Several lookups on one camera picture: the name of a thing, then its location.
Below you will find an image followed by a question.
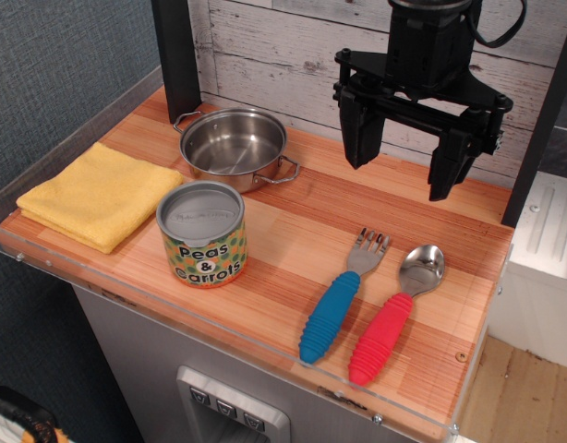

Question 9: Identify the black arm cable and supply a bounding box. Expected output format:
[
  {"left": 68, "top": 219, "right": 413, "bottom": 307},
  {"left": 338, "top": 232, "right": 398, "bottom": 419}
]
[{"left": 465, "top": 0, "right": 528, "bottom": 49}]

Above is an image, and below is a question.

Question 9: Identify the red handled spoon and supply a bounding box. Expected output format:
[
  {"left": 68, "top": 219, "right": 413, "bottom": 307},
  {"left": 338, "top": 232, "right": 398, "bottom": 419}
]
[{"left": 348, "top": 245, "right": 445, "bottom": 386}]

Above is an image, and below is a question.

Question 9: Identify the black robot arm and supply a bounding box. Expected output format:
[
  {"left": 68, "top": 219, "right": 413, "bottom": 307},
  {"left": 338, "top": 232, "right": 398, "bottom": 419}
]
[{"left": 333, "top": 1, "right": 523, "bottom": 201}]

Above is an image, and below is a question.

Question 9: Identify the white toy appliance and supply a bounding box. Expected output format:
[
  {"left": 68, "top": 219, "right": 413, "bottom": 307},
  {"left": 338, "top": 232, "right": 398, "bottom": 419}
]
[{"left": 488, "top": 173, "right": 567, "bottom": 366}]

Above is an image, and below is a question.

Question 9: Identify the silver dispenser button panel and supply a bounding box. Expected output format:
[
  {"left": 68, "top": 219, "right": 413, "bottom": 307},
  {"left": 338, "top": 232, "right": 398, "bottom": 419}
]
[{"left": 176, "top": 365, "right": 291, "bottom": 442}]

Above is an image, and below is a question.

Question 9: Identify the blue handled fork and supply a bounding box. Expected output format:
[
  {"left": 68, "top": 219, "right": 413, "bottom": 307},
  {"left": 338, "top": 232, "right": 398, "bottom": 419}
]
[{"left": 299, "top": 228, "right": 390, "bottom": 364}]

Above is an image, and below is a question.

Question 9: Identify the peas and carrots toy can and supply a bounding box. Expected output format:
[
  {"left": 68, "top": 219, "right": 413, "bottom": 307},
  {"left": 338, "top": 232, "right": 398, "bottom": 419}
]
[{"left": 156, "top": 180, "right": 248, "bottom": 289}]

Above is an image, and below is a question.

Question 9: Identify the grey toy fridge cabinet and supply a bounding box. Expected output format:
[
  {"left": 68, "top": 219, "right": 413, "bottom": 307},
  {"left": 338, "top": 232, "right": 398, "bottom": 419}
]
[{"left": 71, "top": 281, "right": 418, "bottom": 443}]

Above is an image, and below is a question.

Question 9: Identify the black orange object bottom left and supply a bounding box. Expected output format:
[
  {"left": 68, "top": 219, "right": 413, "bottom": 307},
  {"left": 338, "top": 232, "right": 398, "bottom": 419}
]
[{"left": 0, "top": 386, "right": 71, "bottom": 443}]

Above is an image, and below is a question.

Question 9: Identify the left dark vertical post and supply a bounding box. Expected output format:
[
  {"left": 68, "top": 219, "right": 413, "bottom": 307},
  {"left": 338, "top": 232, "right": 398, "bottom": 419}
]
[{"left": 151, "top": 0, "right": 201, "bottom": 123}]

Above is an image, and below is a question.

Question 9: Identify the dark vertical post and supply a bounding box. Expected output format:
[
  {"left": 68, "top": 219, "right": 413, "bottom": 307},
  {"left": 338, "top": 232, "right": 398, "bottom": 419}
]
[
  {"left": 151, "top": 0, "right": 201, "bottom": 123},
  {"left": 501, "top": 37, "right": 567, "bottom": 228}
]

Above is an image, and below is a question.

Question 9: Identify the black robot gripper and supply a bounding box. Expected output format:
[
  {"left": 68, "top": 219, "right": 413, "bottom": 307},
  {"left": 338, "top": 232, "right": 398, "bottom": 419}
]
[{"left": 333, "top": 8, "right": 514, "bottom": 201}]

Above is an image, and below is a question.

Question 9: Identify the right dark vertical post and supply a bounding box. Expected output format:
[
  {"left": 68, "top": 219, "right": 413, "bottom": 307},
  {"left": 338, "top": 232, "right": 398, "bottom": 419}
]
[{"left": 501, "top": 37, "right": 567, "bottom": 228}]

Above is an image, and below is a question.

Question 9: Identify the folded yellow cloth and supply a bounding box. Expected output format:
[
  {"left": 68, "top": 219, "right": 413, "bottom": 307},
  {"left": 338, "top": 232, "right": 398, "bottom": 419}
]
[{"left": 17, "top": 142, "right": 183, "bottom": 254}]

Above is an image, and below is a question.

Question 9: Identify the stainless steel pot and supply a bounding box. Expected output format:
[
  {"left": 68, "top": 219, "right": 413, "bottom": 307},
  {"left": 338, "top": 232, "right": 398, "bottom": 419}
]
[{"left": 173, "top": 108, "right": 300, "bottom": 193}]

